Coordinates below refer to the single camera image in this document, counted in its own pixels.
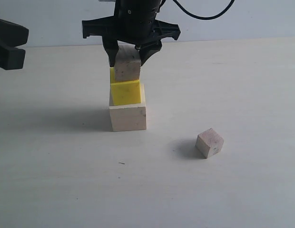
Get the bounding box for small natural wooden cube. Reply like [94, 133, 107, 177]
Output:
[195, 128, 224, 159]

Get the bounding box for yellow painted wooden cube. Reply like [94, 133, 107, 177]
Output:
[110, 67, 141, 106]

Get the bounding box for medium natural wooden cube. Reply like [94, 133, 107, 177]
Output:
[114, 45, 141, 82]

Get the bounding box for large natural wooden cube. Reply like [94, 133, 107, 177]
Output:
[109, 84, 147, 132]

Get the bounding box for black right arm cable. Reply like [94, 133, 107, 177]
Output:
[172, 0, 236, 20]

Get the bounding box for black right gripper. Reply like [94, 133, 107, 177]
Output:
[82, 0, 181, 67]

